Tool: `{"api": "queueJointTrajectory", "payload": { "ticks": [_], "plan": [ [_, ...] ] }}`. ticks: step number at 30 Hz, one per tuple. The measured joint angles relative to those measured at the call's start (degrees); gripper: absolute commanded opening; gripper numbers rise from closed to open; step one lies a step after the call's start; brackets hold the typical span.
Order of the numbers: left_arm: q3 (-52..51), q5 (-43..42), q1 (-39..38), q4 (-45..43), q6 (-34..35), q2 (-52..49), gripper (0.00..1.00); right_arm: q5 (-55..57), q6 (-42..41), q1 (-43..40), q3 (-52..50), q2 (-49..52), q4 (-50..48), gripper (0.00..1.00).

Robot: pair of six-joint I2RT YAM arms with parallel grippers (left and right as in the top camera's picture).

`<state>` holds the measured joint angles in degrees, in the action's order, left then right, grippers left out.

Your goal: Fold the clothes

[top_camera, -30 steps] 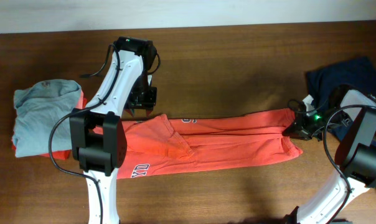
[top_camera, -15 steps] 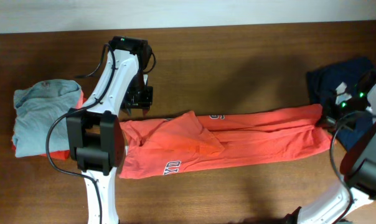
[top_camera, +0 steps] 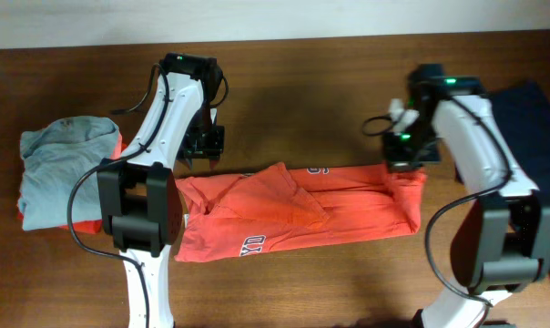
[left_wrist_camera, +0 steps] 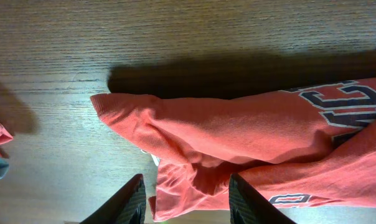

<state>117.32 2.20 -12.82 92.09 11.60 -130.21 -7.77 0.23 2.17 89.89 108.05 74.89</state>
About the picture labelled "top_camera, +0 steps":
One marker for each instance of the navy blue garment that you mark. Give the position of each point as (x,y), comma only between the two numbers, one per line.
(530,136)

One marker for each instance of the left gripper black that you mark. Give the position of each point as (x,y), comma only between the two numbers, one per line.
(213,149)

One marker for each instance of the folded orange t-shirt underneath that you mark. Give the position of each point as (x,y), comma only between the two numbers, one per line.
(95,226)

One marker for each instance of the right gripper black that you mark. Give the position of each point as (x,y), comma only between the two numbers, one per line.
(395,161)

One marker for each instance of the folded grey t-shirt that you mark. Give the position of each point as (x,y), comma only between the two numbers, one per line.
(55,158)

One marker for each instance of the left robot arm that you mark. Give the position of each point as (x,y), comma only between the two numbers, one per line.
(138,194)

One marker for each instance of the orange red t-shirt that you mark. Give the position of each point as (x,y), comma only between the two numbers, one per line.
(280,209)

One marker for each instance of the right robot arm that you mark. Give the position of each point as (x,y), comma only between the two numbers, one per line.
(460,113)

